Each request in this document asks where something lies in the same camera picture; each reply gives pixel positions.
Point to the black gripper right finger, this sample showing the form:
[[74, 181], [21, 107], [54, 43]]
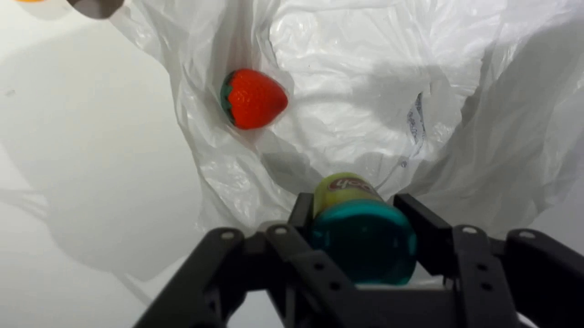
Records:
[[517, 285]]

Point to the red toy strawberry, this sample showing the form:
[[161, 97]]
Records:
[[256, 101]]

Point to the clear white plastic bag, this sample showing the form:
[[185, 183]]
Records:
[[366, 79]]

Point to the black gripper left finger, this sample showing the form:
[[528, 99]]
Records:
[[243, 274]]

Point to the teal lid dough tub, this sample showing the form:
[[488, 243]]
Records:
[[366, 243]]

